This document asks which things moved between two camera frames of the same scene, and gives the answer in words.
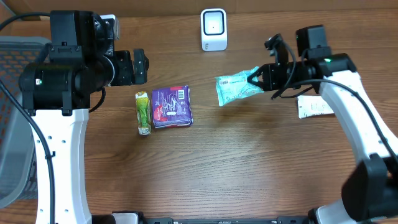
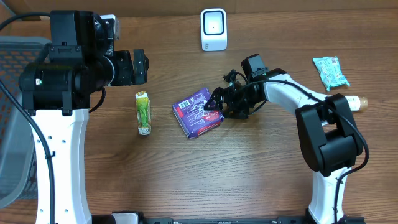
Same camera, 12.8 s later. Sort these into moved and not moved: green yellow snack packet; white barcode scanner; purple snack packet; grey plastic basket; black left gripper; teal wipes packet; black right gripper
Moved: black right gripper; purple snack packet; teal wipes packet
Not moved: black left gripper; grey plastic basket; white barcode scanner; green yellow snack packet
